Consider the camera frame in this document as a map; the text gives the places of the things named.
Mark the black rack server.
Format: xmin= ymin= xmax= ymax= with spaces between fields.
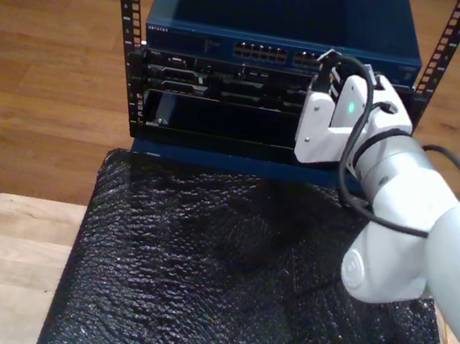
xmin=122 ymin=41 xmax=417 ymax=136

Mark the black rack shelf tray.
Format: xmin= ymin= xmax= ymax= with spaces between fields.
xmin=126 ymin=83 xmax=356 ymax=176

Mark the blue base board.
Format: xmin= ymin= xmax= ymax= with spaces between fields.
xmin=130 ymin=136 xmax=372 ymax=197

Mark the black bubble mat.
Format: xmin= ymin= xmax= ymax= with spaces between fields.
xmin=35 ymin=135 xmax=460 ymax=344

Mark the blue network switch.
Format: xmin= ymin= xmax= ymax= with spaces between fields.
xmin=141 ymin=0 xmax=434 ymax=96

